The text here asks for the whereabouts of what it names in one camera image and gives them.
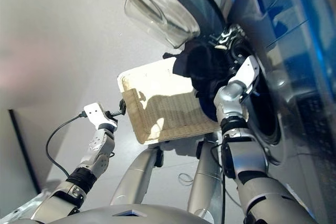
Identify black garment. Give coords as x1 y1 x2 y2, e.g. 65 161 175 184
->
162 41 238 120

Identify pale woven basket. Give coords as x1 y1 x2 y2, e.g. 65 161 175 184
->
117 56 224 145

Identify grey washing machine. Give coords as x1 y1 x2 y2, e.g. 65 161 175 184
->
207 0 336 224

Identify round washing machine door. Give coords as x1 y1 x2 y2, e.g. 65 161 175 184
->
112 0 227 49

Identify silver robot torso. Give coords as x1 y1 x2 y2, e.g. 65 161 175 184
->
15 204 213 224

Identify thin floor cable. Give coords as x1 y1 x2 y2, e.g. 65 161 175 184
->
178 173 195 186

